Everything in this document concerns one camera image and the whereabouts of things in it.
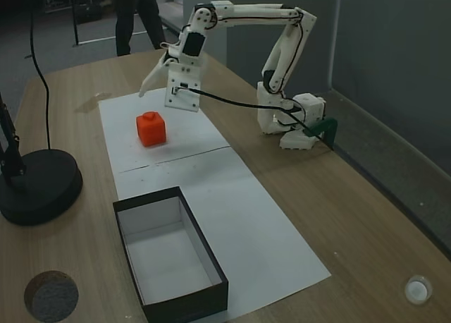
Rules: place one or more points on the black round lamp base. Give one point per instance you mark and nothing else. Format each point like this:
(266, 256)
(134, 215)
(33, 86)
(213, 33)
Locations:
(46, 185)

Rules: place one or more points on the dark metal stand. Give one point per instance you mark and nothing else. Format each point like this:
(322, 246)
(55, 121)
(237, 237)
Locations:
(75, 19)

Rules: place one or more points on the white round cap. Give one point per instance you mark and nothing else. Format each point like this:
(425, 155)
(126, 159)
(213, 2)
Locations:
(418, 290)

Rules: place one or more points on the white wrist camera mount plate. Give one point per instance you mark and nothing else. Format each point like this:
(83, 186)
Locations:
(183, 97)

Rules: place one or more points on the white paper sheet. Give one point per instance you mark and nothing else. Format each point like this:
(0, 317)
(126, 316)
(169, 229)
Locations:
(246, 213)
(183, 136)

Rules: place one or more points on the orange cube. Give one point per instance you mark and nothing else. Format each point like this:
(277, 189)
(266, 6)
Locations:
(151, 130)

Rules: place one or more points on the green table clamp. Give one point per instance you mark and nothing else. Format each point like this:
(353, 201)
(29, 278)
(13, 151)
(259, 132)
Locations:
(324, 125)

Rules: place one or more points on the person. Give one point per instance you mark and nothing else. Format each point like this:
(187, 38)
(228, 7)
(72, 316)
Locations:
(127, 27)

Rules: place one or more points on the dark box white inside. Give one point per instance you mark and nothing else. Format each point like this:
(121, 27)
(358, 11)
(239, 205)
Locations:
(186, 302)

